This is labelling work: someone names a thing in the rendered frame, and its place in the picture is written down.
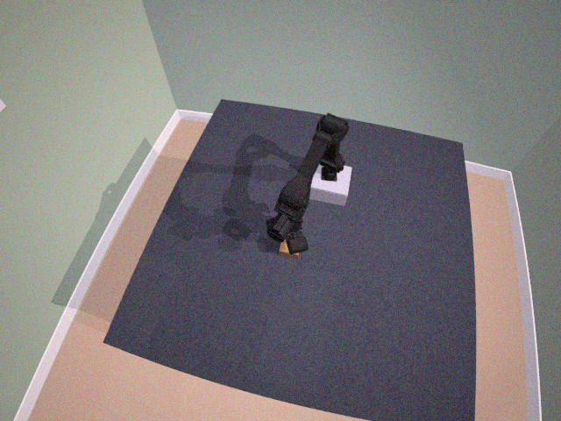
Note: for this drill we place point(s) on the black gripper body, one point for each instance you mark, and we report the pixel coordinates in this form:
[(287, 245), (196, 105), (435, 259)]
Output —
[(297, 243)]

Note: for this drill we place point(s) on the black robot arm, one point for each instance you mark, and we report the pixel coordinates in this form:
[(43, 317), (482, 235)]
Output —
[(324, 150)]

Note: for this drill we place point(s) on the tan square block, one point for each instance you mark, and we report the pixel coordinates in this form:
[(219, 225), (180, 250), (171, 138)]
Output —
[(284, 251)]

